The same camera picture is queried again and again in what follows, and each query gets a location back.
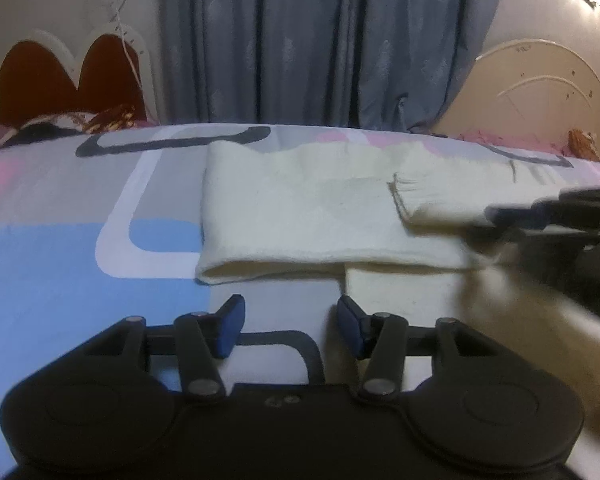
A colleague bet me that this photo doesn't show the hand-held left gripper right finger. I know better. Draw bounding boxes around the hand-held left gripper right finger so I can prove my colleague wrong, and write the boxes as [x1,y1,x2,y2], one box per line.
[336,295,502,404]

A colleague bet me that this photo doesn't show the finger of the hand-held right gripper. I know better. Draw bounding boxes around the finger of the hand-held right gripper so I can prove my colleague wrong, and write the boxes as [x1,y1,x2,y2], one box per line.
[467,224,600,252]
[485,186,600,228]

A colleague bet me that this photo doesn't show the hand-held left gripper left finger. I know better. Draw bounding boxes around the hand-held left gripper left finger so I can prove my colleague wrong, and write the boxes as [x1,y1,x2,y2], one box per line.
[80,294,246,404]

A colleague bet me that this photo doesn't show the cream knit sweater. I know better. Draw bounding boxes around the cream knit sweater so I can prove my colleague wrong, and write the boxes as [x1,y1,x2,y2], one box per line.
[195,140,600,386]

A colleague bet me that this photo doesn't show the pink blanket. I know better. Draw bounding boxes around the pink blanket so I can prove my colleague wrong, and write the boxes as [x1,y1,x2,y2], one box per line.
[452,126,573,155]

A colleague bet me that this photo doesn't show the orange plush toy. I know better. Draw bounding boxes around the orange plush toy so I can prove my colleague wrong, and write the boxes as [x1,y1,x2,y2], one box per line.
[567,129,597,161]

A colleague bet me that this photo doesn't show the cream round headboard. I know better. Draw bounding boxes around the cream round headboard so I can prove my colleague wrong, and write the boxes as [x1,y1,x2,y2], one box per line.
[431,37,600,161]

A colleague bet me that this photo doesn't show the patterned bed sheet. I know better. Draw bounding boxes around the patterned bed sheet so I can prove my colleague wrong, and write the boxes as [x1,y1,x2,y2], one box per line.
[0,122,600,477]

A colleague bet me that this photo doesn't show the brown floral pillow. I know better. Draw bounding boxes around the brown floral pillow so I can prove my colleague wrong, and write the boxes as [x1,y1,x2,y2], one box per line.
[86,104,137,134]

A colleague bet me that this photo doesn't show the black and white blanket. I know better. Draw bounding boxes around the black and white blanket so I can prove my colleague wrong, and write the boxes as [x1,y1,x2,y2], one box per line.
[0,111,98,150]

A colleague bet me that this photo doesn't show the grey-blue curtain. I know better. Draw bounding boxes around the grey-blue curtain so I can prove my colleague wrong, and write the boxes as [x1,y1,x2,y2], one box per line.
[157,0,509,134]

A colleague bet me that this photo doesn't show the white wall cable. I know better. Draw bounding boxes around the white wall cable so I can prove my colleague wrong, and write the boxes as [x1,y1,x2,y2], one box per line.
[82,0,147,97]

